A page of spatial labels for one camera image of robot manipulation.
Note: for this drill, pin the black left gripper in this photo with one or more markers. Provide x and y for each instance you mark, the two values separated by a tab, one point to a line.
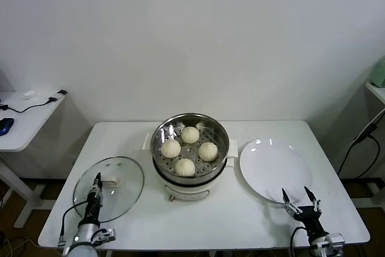
94	209

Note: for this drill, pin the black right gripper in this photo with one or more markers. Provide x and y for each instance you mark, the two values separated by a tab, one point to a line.
309	218

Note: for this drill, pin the white steamed baozi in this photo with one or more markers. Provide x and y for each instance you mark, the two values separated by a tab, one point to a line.
171	148
185	167
208	151
190	135

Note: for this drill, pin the stainless steel steamer basket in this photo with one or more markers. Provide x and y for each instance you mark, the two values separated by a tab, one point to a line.
216	136

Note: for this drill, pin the white round plate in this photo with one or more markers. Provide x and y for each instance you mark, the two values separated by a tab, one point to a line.
276	172

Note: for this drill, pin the white side desk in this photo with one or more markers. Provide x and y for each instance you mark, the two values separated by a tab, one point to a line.
30	124

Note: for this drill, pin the small black adapter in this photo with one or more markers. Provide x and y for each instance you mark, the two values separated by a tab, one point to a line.
62	92

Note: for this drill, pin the blue computer mouse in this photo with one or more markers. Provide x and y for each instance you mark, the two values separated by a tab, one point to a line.
6	126

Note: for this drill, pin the white crumpled tissue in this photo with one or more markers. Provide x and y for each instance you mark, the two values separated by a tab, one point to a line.
29	94

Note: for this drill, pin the pale green appliance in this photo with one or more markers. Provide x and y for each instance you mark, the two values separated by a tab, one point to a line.
379	73

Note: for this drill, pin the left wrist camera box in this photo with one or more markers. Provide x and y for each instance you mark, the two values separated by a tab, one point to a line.
103	234

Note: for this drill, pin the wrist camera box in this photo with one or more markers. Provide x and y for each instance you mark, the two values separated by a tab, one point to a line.
103	234
332	240

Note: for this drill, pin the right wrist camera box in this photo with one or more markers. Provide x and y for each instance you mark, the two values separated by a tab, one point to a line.
332	240

